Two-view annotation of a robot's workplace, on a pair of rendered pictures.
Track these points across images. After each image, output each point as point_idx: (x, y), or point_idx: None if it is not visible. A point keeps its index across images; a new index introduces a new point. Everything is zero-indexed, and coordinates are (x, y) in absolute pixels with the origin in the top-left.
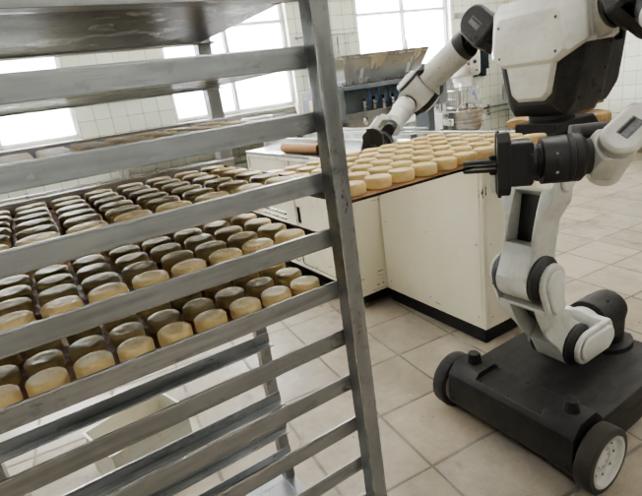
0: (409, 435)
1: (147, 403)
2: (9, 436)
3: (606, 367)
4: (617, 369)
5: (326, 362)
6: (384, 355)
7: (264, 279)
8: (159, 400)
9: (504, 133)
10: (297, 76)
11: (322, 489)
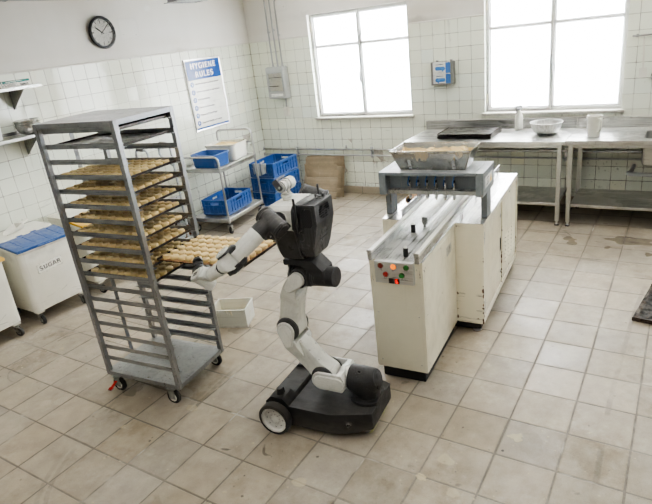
0: (282, 375)
1: (246, 301)
2: (227, 288)
3: (336, 401)
4: (336, 405)
5: (326, 332)
6: (345, 346)
7: (156, 270)
8: (252, 303)
9: (194, 258)
10: (628, 77)
11: (155, 332)
